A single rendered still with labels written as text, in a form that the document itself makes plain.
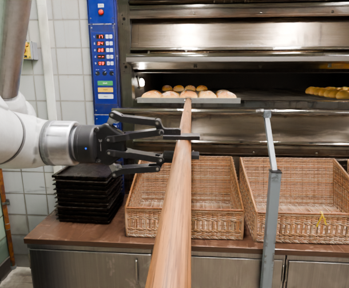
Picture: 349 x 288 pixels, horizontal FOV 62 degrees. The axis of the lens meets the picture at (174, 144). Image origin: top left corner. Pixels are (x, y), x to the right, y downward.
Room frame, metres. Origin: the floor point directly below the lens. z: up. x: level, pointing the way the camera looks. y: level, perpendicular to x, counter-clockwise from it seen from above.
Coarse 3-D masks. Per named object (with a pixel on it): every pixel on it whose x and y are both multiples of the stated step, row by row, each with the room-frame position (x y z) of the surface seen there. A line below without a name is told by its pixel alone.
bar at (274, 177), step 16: (128, 112) 1.37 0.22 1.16; (144, 112) 1.36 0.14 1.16; (160, 112) 1.36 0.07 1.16; (176, 112) 1.35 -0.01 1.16; (192, 112) 1.35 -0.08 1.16; (208, 112) 1.34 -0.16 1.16; (224, 112) 1.33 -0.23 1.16; (240, 112) 1.33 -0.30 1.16; (256, 112) 1.32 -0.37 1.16; (272, 112) 1.32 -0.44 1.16; (288, 112) 1.31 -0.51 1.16; (304, 112) 1.31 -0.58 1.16; (320, 112) 1.30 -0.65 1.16; (336, 112) 1.30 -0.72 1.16; (272, 144) 1.21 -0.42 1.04; (272, 160) 1.15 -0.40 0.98; (272, 176) 1.10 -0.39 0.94; (272, 192) 1.10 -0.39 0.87; (272, 208) 1.10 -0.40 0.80; (272, 224) 1.10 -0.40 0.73; (272, 240) 1.09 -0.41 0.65; (272, 256) 1.09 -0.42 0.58; (272, 272) 1.09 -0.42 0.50
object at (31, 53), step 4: (28, 44) 1.72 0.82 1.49; (32, 44) 1.74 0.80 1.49; (36, 44) 1.78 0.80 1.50; (28, 48) 1.72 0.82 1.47; (32, 48) 1.73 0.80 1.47; (36, 48) 1.77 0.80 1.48; (28, 52) 1.72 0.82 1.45; (32, 52) 1.73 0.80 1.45; (36, 52) 1.77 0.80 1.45; (24, 56) 1.72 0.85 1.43; (28, 56) 1.72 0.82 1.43; (32, 56) 1.72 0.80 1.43; (36, 56) 1.76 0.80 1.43
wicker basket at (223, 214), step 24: (168, 168) 1.67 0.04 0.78; (192, 168) 1.67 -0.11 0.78; (216, 168) 1.66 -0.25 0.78; (144, 192) 1.64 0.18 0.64; (192, 192) 1.64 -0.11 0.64; (216, 192) 1.63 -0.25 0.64; (240, 192) 1.34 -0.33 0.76; (144, 216) 1.24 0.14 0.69; (192, 216) 1.23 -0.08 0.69; (216, 216) 1.22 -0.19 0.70; (240, 216) 1.22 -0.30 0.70
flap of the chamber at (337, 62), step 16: (144, 64) 1.65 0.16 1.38; (160, 64) 1.64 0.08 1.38; (176, 64) 1.64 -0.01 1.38; (192, 64) 1.63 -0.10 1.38; (208, 64) 1.63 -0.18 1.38; (224, 64) 1.62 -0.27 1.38; (240, 64) 1.61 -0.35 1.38; (256, 64) 1.61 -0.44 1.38; (272, 64) 1.60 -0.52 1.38; (288, 64) 1.60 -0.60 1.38; (304, 64) 1.59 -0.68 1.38; (320, 64) 1.59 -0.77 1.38; (336, 64) 1.58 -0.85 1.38
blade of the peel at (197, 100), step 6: (138, 102) 1.58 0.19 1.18; (144, 102) 1.58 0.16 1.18; (150, 102) 1.58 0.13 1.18; (156, 102) 1.57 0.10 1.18; (162, 102) 1.57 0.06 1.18; (168, 102) 1.57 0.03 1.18; (174, 102) 1.57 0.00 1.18; (180, 102) 1.57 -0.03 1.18; (192, 102) 1.57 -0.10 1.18; (198, 102) 1.56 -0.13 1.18; (204, 102) 1.56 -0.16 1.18; (210, 102) 1.56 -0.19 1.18; (216, 102) 1.56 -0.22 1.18; (222, 102) 1.56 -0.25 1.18; (228, 102) 1.55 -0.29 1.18; (234, 102) 1.55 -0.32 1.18
